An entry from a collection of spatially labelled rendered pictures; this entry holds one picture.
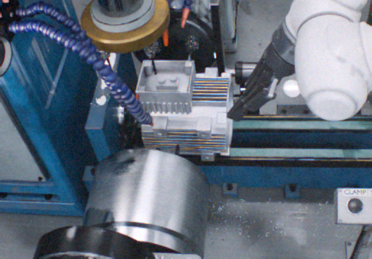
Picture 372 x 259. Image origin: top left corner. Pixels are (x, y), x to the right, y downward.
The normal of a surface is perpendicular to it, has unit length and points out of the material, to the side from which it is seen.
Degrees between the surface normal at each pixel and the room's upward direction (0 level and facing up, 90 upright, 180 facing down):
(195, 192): 58
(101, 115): 0
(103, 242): 22
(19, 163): 90
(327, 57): 14
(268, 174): 90
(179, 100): 90
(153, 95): 90
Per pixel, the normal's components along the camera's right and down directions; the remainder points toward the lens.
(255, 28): -0.11, -0.63
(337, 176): -0.10, 0.77
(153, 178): 0.18, -0.61
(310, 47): -0.66, -0.52
